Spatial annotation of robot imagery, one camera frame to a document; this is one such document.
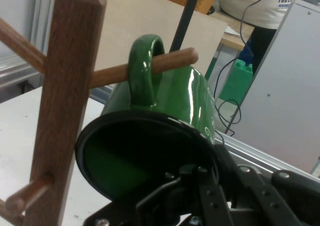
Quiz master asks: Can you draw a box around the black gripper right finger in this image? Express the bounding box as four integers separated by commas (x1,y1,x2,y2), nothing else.
214,143,320,226

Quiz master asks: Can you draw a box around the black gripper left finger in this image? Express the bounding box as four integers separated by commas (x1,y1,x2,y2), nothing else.
83,165,235,226

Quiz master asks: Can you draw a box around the green enamel mug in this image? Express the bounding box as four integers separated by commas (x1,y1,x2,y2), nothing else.
74,33,221,207

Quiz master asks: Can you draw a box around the grey metal cabinet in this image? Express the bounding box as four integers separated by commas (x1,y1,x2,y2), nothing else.
228,0,320,179

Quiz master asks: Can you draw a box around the green toy building block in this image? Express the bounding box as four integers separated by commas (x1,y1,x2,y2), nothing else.
219,58,255,107

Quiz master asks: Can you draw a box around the light wooden desk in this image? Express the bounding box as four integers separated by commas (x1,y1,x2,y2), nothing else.
207,9,256,52

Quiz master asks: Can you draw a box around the brown wooden mug tree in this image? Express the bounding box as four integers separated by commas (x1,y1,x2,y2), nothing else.
0,0,200,226

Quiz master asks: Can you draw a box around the person in white t-shirt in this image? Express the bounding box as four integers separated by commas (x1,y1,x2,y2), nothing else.
219,0,297,76

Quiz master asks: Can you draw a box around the black stand pole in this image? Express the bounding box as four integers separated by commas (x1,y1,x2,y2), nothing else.
169,0,203,53

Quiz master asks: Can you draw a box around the beige wooden board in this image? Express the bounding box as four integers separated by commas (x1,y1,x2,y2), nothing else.
96,0,229,94

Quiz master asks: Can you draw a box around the woven wicker basket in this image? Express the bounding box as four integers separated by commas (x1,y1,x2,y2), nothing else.
134,0,222,15

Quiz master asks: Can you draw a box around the aluminium frame with post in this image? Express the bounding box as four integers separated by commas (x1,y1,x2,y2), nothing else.
214,133,320,184

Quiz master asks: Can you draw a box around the thin black hanging cable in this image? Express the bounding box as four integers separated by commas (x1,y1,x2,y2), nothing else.
213,0,280,147

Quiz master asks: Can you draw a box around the long aluminium wall rail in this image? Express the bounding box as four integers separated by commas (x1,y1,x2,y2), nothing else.
0,0,60,89

